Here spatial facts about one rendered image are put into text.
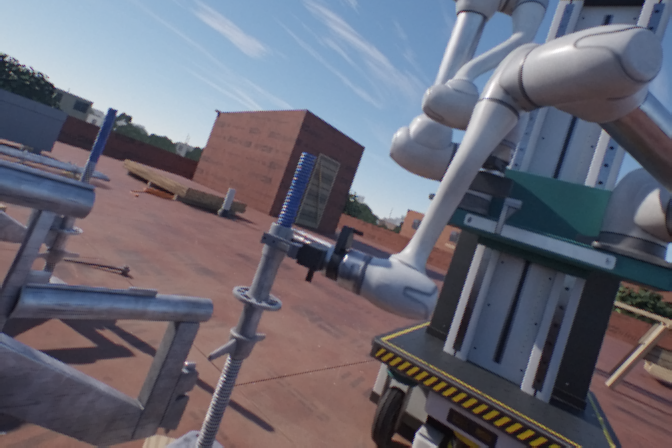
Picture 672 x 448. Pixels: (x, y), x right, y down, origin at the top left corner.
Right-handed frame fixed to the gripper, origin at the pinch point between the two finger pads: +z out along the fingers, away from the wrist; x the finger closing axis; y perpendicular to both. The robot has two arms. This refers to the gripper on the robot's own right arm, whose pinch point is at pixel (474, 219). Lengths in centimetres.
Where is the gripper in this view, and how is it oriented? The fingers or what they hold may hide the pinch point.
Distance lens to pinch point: 115.9
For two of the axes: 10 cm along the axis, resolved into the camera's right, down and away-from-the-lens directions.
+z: -3.4, 9.4, -0.6
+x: -8.1, -2.6, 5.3
